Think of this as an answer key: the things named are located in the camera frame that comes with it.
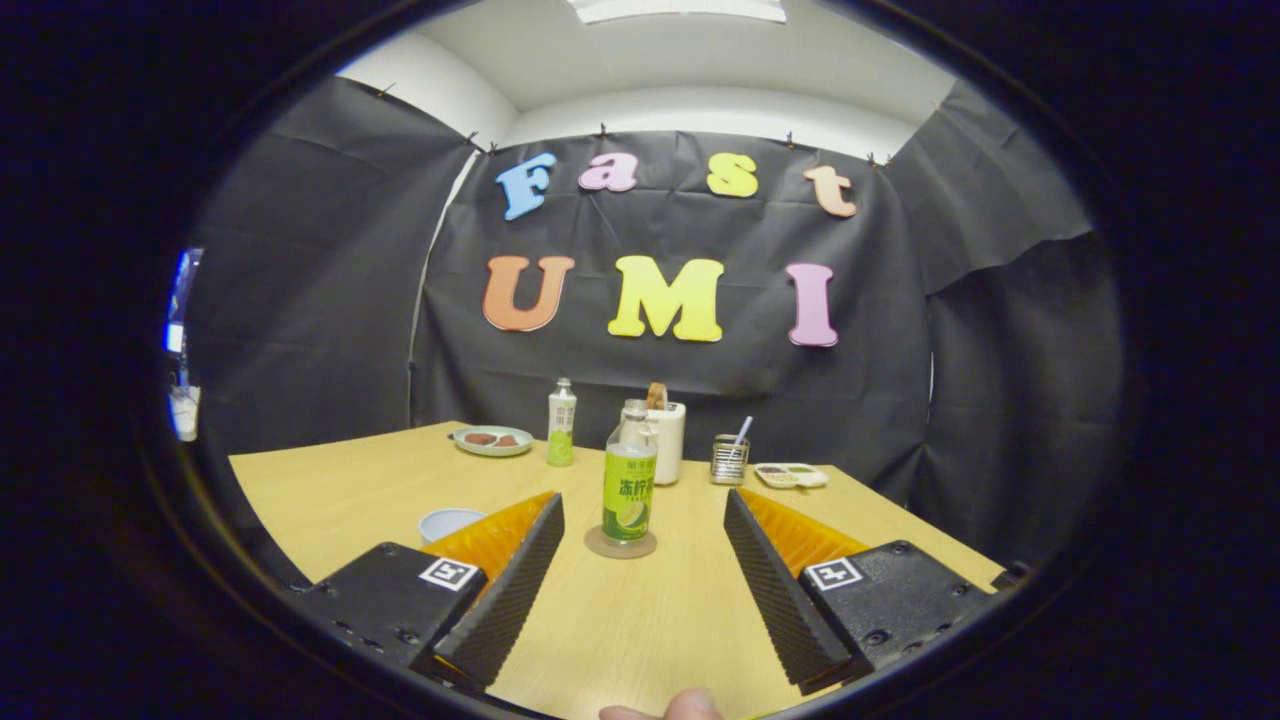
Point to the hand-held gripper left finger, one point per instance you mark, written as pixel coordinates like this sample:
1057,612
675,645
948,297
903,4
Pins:
505,600

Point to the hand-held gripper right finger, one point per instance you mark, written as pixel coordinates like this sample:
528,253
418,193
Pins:
775,600

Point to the white cup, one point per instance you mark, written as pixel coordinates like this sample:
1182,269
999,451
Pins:
445,522

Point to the round brown coaster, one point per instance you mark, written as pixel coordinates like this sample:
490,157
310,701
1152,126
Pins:
596,548

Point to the green label juice bottle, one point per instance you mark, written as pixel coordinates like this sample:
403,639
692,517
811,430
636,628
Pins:
630,495

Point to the small white green bottle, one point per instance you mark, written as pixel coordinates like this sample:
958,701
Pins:
561,430

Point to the wooden table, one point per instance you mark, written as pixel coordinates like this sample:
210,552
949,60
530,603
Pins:
620,620

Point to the white divided dish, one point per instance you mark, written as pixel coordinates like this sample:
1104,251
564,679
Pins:
792,476

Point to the pale green plate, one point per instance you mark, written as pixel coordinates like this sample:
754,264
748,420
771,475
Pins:
492,450

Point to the purple straw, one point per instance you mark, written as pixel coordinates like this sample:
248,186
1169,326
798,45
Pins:
743,430

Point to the white toaster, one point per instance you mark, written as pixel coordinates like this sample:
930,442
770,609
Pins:
671,445

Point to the bread slice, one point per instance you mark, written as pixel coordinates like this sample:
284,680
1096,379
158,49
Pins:
656,396

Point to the black backdrop cloth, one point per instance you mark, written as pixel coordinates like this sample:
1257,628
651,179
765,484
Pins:
320,300

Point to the white object beside monitor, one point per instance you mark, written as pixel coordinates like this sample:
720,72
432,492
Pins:
184,415

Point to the computer monitor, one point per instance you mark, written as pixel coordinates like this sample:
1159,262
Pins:
180,300

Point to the ceiling light panel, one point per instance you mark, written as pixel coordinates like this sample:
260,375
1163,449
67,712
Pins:
675,10

